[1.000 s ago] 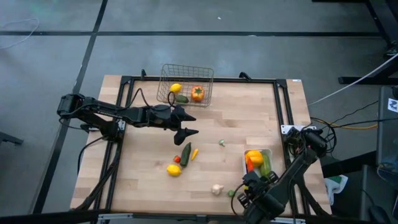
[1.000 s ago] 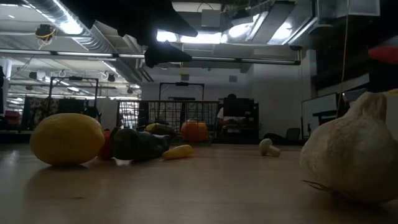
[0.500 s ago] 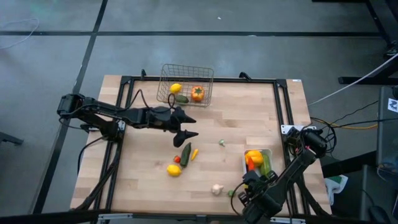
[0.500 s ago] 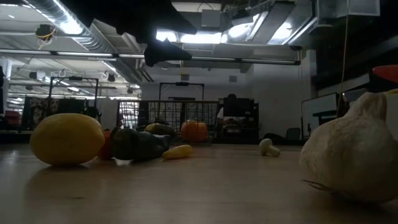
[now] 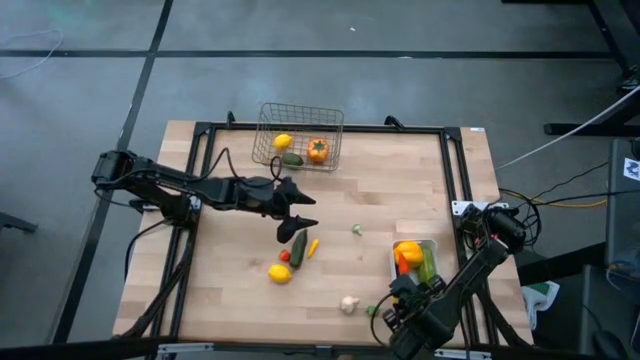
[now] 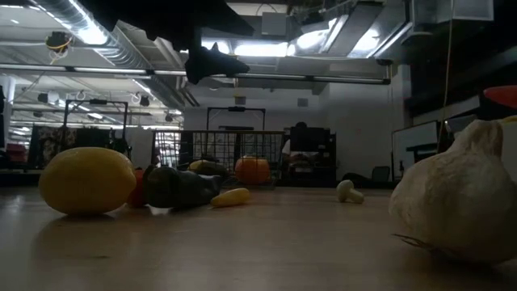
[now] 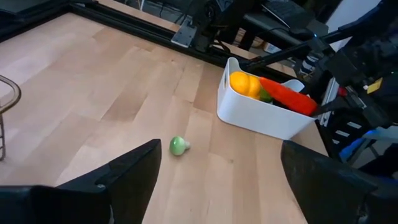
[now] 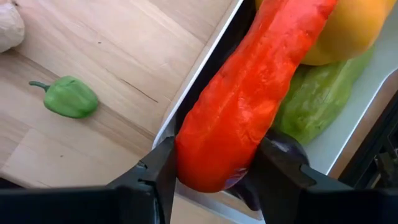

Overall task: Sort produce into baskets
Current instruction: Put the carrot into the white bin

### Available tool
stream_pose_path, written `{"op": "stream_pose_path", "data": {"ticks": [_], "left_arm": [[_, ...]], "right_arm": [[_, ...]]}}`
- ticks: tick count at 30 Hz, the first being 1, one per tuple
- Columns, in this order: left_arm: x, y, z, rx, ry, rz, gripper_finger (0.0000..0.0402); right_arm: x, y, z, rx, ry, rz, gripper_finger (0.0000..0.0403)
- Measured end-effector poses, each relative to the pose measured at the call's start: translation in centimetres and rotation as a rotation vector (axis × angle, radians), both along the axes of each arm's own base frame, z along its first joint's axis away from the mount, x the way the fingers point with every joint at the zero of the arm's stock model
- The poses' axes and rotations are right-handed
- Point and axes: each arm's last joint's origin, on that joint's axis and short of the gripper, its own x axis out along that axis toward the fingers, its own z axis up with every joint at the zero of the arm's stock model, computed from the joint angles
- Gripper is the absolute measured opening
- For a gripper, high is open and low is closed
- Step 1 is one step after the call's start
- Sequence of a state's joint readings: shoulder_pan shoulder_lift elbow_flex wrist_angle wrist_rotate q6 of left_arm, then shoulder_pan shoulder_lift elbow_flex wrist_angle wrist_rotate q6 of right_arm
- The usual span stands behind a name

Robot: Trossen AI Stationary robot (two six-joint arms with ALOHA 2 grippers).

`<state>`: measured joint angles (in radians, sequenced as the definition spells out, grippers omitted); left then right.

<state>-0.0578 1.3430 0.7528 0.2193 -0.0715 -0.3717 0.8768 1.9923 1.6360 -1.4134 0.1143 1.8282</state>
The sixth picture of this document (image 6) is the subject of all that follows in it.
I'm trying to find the patterned fabric screen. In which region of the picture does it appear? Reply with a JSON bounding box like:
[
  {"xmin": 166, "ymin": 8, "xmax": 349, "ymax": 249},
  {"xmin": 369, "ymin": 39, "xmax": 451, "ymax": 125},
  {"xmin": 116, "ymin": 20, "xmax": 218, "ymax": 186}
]
[{"xmin": 27, "ymin": 124, "xmax": 78, "ymax": 169}]

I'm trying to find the black cabinet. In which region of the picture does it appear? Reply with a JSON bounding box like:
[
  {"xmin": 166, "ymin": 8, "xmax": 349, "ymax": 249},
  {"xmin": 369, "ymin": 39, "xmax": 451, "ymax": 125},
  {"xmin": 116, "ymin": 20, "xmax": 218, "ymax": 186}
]
[{"xmin": 287, "ymin": 126, "xmax": 338, "ymax": 188}]

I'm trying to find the black background rig frame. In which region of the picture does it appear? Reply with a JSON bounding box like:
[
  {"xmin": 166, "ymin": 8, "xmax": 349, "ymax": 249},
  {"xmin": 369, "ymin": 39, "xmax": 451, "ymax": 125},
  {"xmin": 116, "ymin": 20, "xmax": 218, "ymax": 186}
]
[
  {"xmin": 206, "ymin": 106, "xmax": 267, "ymax": 131},
  {"xmin": 62, "ymin": 99, "xmax": 129, "ymax": 141}
]

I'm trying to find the small red tomato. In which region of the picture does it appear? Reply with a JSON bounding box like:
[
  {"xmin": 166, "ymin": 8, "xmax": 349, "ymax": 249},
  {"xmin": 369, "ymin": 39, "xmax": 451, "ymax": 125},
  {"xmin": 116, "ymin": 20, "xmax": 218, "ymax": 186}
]
[{"xmin": 127, "ymin": 168, "xmax": 147, "ymax": 209}]

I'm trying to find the black ceiling-mounted device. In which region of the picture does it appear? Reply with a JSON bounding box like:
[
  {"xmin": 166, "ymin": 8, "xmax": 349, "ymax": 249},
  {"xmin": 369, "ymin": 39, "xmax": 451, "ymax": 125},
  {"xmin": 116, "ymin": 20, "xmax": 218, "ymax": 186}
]
[{"xmin": 44, "ymin": 31, "xmax": 74, "ymax": 56}]

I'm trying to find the orange carrot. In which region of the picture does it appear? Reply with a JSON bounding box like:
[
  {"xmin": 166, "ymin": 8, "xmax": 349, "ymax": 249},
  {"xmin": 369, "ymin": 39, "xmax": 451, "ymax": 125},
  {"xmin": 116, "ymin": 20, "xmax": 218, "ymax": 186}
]
[{"xmin": 482, "ymin": 85, "xmax": 517, "ymax": 110}]

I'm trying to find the black aluminium table frame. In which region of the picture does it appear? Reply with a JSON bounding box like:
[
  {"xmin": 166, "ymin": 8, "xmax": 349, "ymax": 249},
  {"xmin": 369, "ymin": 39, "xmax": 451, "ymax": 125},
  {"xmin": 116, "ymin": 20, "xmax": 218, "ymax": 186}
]
[{"xmin": 0, "ymin": 168, "xmax": 401, "ymax": 190}]

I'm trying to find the small yellow lemon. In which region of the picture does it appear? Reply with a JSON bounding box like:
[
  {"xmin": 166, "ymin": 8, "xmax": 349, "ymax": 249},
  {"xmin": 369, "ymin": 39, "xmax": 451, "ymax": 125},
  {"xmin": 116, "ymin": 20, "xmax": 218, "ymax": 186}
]
[{"xmin": 188, "ymin": 158, "xmax": 211, "ymax": 173}]

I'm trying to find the large yellow lemon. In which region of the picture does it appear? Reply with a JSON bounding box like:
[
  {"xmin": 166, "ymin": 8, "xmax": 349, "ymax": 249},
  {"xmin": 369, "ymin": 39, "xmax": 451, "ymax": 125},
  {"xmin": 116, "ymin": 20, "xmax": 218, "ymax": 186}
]
[{"xmin": 39, "ymin": 146, "xmax": 137, "ymax": 215}]

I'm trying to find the grey office chair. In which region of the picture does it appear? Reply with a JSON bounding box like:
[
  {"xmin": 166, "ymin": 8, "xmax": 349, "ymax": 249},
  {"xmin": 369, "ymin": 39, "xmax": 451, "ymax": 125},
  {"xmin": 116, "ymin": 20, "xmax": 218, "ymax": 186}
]
[{"xmin": 371, "ymin": 165, "xmax": 392, "ymax": 183}]

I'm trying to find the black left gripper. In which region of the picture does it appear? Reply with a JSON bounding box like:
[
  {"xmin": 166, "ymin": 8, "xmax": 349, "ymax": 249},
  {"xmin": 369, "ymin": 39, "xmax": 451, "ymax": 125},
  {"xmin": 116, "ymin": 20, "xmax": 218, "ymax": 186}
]
[{"xmin": 169, "ymin": 0, "xmax": 256, "ymax": 85}]

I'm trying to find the person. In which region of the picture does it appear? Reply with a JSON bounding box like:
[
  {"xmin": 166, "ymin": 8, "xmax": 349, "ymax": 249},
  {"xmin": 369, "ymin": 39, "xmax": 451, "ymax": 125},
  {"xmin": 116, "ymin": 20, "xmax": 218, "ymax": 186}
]
[{"xmin": 281, "ymin": 120, "xmax": 310, "ymax": 158}]

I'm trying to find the wire mesh basket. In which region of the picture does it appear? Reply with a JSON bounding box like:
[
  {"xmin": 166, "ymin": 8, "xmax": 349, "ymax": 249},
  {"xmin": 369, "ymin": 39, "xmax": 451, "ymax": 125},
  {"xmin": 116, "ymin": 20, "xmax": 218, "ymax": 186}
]
[{"xmin": 151, "ymin": 129, "xmax": 287, "ymax": 190}]

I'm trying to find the silver ribbed air duct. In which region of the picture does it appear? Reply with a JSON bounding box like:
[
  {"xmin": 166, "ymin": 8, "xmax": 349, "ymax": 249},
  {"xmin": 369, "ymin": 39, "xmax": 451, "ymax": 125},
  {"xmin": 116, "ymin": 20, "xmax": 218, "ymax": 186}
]
[{"xmin": 34, "ymin": 0, "xmax": 153, "ymax": 70}]

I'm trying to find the dark green avocado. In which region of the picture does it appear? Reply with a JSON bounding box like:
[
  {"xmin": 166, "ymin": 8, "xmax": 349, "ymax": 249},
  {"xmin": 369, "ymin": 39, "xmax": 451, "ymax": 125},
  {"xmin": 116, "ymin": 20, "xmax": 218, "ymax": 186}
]
[{"xmin": 200, "ymin": 160, "xmax": 230, "ymax": 179}]

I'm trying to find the small yellow banana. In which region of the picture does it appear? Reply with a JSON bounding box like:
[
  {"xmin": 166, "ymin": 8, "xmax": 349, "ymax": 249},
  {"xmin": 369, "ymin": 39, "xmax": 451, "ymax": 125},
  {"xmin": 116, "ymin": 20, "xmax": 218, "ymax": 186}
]
[{"xmin": 210, "ymin": 187, "xmax": 251, "ymax": 209}]

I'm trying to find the white panel board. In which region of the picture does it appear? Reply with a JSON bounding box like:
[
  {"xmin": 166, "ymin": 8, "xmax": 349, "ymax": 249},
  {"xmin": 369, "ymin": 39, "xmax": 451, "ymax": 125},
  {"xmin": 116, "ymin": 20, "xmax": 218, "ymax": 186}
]
[{"xmin": 391, "ymin": 120, "xmax": 439, "ymax": 181}]

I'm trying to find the white mushroom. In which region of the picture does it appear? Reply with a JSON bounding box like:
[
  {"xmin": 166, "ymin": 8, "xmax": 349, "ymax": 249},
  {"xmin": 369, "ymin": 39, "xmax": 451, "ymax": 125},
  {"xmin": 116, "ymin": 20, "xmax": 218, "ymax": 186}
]
[{"xmin": 336, "ymin": 179, "xmax": 366, "ymax": 205}]

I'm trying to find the dark green pepper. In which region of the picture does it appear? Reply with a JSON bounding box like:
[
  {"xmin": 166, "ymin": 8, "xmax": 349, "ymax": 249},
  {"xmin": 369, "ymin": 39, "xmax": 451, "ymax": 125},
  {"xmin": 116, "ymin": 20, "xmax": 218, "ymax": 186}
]
[{"xmin": 141, "ymin": 164, "xmax": 224, "ymax": 211}]

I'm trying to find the white garlic bulb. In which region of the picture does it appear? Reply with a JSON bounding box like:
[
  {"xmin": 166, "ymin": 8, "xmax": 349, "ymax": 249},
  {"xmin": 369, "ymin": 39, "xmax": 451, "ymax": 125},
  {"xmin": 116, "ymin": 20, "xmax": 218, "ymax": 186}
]
[{"xmin": 388, "ymin": 118, "xmax": 517, "ymax": 264}]

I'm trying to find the overhead bar with light strips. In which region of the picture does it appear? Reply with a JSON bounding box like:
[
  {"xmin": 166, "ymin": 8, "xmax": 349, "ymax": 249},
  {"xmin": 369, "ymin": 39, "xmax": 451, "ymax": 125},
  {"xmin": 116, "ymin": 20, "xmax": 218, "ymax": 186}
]
[{"xmin": 0, "ymin": 62, "xmax": 392, "ymax": 86}]

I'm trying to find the ceiling light panel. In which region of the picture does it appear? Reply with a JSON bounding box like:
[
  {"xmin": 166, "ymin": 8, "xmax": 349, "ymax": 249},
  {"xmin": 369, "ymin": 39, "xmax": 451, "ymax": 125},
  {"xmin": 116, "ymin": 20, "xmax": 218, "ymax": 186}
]
[
  {"xmin": 201, "ymin": 38, "xmax": 232, "ymax": 56},
  {"xmin": 233, "ymin": 41, "xmax": 291, "ymax": 58}
]

